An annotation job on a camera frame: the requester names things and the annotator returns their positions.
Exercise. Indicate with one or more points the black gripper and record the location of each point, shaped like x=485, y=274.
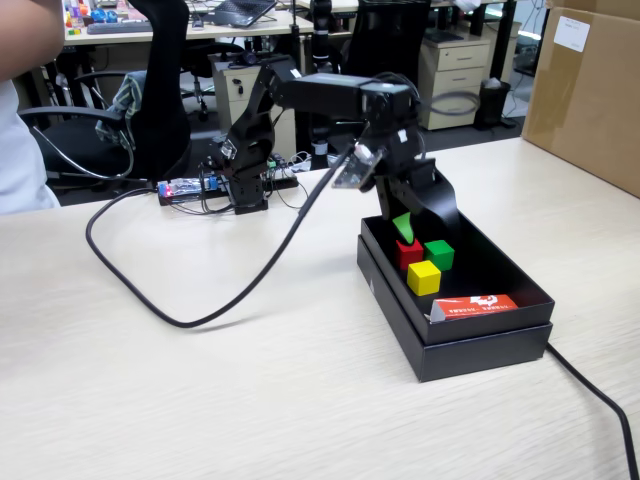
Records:
x=400, y=150

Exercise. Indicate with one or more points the yellow cube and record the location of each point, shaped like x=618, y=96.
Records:
x=424, y=279

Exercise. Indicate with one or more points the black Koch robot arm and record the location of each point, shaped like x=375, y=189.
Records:
x=320, y=95

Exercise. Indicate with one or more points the person bare forearm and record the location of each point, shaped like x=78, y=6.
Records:
x=25, y=35

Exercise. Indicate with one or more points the black cardboard box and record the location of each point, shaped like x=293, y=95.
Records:
x=475, y=357

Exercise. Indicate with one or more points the large brown cardboard box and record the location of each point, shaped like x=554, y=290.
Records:
x=585, y=100

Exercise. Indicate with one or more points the red cube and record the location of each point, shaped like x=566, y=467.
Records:
x=406, y=256

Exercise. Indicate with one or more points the green cube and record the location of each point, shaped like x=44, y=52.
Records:
x=440, y=256

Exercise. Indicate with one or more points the orange carton with white print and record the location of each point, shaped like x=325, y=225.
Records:
x=475, y=307

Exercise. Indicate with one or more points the black pole with white bands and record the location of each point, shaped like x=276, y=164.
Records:
x=320, y=145

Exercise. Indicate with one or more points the black trash bin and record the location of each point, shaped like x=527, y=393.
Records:
x=492, y=107

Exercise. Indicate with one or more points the beige three-drawer cabinet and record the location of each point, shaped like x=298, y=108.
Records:
x=455, y=60

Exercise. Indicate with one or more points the black mesh office chair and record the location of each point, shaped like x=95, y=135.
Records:
x=385, y=45

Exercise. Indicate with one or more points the white desk with black legs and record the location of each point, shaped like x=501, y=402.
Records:
x=502, y=50

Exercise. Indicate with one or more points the beige drawer cabinet with keyhole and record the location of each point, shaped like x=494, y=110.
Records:
x=235, y=95

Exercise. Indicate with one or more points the white shipping label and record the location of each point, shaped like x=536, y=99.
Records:
x=571, y=34

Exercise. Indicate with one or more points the black webcam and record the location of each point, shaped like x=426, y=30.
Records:
x=245, y=58

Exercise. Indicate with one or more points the electronics board with red LED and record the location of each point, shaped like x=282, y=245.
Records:
x=167, y=191

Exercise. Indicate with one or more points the black laptop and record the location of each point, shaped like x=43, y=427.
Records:
x=240, y=11

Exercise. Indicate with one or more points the black high-back office chair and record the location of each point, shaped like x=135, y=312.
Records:
x=165, y=100

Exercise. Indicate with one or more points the white office desk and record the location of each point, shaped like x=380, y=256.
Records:
x=200, y=34

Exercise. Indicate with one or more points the striped green cloth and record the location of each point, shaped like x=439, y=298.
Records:
x=125, y=100

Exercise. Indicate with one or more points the black keyboard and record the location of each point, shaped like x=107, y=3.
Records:
x=119, y=27

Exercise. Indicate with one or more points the blue plastic balls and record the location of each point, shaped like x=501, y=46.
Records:
x=103, y=16

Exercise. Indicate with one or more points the person white shirt torso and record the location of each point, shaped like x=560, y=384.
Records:
x=17, y=160

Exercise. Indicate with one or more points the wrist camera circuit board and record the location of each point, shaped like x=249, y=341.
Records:
x=357, y=170

